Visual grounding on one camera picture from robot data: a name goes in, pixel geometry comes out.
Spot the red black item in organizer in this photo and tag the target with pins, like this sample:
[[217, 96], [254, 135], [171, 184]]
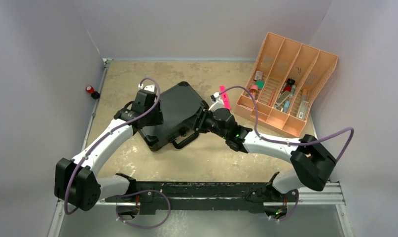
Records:
[[287, 86]]

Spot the pink highlighter marker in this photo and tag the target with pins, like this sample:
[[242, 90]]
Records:
[[224, 97]]

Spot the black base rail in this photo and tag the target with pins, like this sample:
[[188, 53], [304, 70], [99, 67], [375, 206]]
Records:
[[255, 198]]

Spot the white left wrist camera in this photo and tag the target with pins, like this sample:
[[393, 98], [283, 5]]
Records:
[[150, 88]]

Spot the peach plastic desk organizer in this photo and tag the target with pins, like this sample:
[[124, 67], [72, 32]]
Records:
[[279, 59]]

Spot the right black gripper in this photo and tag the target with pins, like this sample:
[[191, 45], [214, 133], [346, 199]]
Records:
[[199, 122]]

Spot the pink cup in organizer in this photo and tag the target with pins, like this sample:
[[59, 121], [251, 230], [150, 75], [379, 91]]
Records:
[[254, 89]]

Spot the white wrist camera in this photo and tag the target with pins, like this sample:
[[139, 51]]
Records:
[[150, 88], [217, 102]]

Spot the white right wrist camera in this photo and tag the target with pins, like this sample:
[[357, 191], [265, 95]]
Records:
[[217, 102]]

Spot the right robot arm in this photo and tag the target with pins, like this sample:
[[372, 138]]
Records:
[[312, 162]]

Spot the black poker set case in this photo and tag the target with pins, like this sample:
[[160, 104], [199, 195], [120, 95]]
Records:
[[181, 107]]

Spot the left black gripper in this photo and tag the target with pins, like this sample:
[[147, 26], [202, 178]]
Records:
[[158, 119]]

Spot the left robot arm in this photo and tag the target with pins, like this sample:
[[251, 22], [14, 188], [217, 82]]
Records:
[[76, 180]]

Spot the red emergency stop button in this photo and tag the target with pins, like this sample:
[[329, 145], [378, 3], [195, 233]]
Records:
[[93, 93]]

